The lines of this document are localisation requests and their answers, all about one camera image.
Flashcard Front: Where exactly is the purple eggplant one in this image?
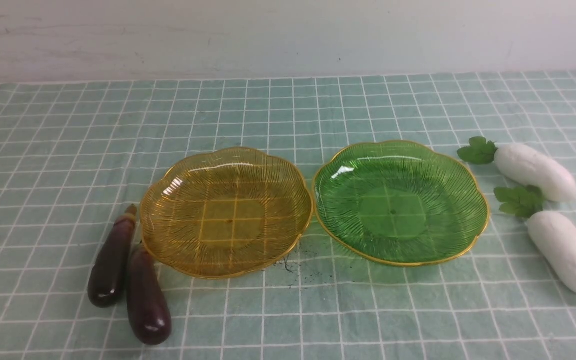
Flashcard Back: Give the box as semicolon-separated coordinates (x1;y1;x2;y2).
87;203;138;308
126;243;172;346

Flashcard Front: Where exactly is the white radish one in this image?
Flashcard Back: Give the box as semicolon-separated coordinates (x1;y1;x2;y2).
457;136;576;203
493;186;576;293

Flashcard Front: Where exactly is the amber ribbed plastic plate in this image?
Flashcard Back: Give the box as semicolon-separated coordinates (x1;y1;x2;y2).
139;146;314;280

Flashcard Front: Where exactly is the green ribbed plastic plate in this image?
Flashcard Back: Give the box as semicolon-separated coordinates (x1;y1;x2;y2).
311;140;490;267

